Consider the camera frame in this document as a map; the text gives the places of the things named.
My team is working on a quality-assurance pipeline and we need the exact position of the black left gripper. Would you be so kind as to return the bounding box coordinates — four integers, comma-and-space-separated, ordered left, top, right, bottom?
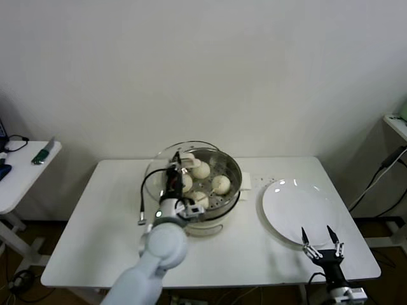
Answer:
163, 151, 189, 201

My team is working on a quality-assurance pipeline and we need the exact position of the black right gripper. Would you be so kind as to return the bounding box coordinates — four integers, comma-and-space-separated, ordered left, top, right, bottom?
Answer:
301, 225, 346, 283

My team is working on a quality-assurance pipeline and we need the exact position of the round glass pot lid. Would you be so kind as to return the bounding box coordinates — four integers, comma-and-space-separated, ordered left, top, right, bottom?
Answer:
144, 139, 230, 207

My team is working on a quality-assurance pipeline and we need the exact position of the white steamed baozi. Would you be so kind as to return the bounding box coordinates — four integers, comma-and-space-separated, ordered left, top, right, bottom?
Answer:
210, 175, 231, 196
181, 173, 194, 194
189, 191, 210, 210
192, 160, 211, 179

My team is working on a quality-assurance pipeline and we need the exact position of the stainless steel steamer basket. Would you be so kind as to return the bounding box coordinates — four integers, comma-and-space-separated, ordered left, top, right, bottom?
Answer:
163, 147, 254, 220

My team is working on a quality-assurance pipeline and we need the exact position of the white round plate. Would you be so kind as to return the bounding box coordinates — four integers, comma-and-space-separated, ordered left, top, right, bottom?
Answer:
262, 179, 340, 247

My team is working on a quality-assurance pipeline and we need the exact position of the cream electric cooking pot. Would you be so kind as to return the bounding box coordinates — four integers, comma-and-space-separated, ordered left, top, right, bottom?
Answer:
181, 189, 249, 238

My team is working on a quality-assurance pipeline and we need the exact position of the white shelf board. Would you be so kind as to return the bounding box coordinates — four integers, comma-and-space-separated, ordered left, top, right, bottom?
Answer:
383, 114, 407, 142

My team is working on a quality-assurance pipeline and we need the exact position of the white side table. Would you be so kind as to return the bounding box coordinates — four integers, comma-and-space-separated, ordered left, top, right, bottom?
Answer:
0, 139, 64, 274

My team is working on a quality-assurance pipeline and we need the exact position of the blue plastic object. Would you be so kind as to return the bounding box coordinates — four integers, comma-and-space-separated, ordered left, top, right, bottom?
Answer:
0, 162, 13, 182

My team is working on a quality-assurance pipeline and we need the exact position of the grey floor power adapter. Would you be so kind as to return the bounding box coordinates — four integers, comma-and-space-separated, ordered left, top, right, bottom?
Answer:
9, 269, 36, 290

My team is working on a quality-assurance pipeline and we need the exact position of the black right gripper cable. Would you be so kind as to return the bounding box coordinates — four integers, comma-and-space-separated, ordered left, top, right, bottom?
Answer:
310, 271, 328, 290

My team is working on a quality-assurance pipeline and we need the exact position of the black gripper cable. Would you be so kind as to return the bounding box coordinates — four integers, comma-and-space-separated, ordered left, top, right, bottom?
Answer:
310, 271, 328, 290
137, 167, 171, 226

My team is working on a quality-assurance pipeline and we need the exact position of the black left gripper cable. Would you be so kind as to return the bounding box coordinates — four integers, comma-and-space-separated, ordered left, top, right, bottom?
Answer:
137, 167, 171, 226

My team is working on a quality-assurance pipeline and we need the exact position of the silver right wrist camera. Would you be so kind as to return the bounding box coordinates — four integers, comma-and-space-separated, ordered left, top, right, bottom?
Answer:
348, 287, 368, 301

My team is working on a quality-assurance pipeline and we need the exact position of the white stand base frame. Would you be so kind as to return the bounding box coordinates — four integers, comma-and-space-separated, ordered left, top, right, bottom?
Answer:
365, 220, 407, 248

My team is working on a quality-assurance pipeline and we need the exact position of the grey cable with black adapter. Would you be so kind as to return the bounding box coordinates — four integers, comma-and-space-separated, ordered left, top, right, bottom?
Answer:
348, 146, 407, 212

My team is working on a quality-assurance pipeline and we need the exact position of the green handled knife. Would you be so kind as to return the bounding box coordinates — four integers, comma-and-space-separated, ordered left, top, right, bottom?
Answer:
31, 135, 57, 165

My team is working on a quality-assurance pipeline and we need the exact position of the black cable on side table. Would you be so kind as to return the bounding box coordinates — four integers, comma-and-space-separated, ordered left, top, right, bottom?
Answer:
4, 133, 31, 153

